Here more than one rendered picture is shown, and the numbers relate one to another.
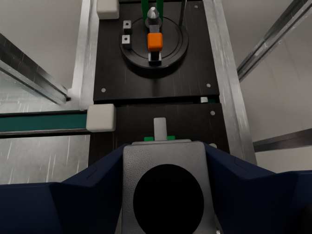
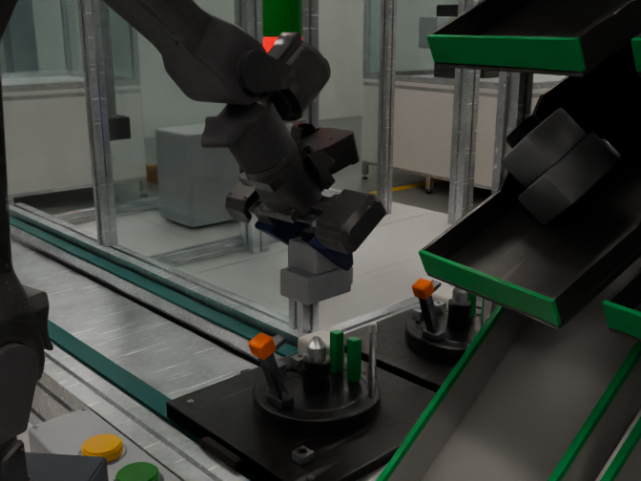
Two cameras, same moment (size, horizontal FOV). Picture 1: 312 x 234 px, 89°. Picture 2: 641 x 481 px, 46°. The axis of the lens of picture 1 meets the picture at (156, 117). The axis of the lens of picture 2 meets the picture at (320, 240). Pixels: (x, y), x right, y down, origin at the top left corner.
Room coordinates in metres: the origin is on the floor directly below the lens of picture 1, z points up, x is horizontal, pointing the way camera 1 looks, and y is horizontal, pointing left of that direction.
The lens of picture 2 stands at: (-0.51, -0.57, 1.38)
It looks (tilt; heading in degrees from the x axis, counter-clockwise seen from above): 16 degrees down; 49
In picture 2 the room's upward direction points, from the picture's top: straight up
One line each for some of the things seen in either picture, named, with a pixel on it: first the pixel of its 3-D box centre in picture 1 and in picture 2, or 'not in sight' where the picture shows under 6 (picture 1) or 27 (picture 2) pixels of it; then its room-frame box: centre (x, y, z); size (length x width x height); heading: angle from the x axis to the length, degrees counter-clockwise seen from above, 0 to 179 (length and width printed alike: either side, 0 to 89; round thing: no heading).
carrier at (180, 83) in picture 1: (153, 28); (459, 310); (0.24, 0.00, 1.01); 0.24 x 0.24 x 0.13; 1
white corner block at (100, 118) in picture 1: (103, 119); (321, 351); (0.08, 0.09, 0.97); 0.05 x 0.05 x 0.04; 1
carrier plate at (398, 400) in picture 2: (160, 173); (317, 411); (-0.01, -0.01, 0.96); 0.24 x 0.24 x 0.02; 1
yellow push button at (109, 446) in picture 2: not in sight; (102, 451); (-0.23, 0.07, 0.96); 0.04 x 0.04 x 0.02
